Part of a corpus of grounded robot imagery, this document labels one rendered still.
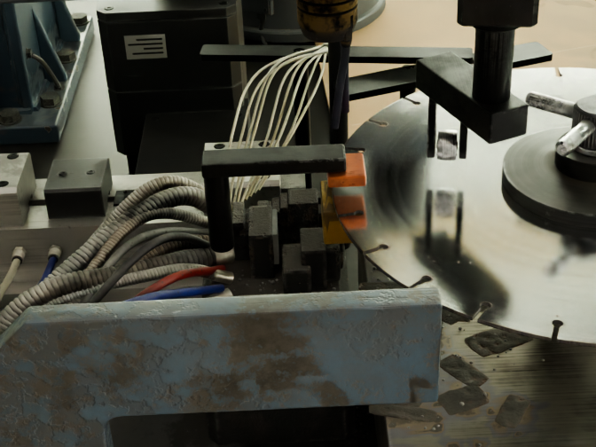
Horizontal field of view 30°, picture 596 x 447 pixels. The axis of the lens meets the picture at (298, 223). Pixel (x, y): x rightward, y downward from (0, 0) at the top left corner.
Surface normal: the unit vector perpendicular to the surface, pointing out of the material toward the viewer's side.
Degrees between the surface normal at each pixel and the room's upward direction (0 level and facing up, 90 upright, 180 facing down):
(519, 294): 0
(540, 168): 5
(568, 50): 0
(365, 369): 90
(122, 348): 90
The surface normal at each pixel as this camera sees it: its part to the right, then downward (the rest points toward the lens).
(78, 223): -0.04, -0.83
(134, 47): 0.03, 0.55
